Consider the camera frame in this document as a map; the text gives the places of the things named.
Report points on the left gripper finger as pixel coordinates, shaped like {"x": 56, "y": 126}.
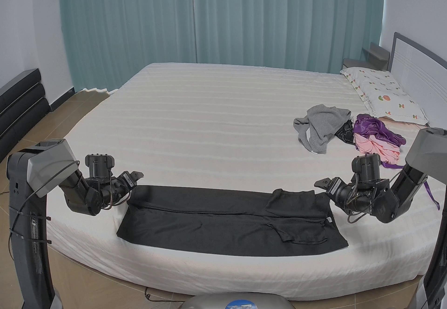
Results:
{"x": 139, "y": 175}

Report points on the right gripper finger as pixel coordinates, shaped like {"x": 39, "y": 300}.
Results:
{"x": 321, "y": 183}

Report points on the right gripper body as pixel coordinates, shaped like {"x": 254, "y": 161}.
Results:
{"x": 337, "y": 190}

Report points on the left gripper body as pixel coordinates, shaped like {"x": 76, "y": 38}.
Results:
{"x": 126, "y": 182}

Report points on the black T-shirt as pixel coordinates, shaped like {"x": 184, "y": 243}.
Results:
{"x": 209, "y": 216}

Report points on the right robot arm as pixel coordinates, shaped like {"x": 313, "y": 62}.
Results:
{"x": 408, "y": 175}

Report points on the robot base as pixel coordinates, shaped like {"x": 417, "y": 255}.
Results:
{"x": 237, "y": 302}

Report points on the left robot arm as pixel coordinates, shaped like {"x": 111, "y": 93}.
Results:
{"x": 45, "y": 164}

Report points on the pile of clothes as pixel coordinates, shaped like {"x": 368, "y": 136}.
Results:
{"x": 373, "y": 136}

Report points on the bed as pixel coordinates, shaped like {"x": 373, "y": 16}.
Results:
{"x": 209, "y": 105}

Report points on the grey garment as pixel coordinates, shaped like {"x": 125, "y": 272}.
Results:
{"x": 324, "y": 122}

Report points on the white printed pillow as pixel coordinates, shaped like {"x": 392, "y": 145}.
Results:
{"x": 386, "y": 92}

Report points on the black chest of drawers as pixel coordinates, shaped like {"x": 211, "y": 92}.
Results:
{"x": 21, "y": 106}

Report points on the grey bedside table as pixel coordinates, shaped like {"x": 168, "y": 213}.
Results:
{"x": 376, "y": 53}

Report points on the blue-green curtain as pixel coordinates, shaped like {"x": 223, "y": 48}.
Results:
{"x": 129, "y": 21}
{"x": 279, "y": 10}

